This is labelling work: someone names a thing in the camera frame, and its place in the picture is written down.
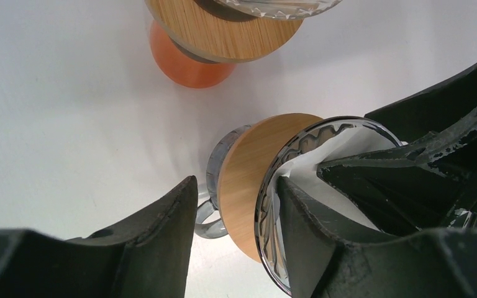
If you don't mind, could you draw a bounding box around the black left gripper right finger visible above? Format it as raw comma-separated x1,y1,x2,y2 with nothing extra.
277,178,477,297

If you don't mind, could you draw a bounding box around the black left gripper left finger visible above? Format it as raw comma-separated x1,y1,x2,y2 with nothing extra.
0,176,198,297

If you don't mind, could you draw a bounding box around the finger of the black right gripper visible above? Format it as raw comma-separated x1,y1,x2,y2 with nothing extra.
365,63,477,143
321,107,477,236

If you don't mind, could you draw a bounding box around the grey ribbed glass dripper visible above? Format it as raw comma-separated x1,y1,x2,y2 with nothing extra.
254,117,401,297

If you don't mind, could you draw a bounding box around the clear ribbed glass dripper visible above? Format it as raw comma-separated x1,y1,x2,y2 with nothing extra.
217,0,342,20

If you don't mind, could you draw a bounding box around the orange glass carafe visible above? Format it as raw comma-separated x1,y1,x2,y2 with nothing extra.
149,20,236,89

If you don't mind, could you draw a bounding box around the wooden dripper holder ring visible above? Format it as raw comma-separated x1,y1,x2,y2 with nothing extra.
144,0,304,64

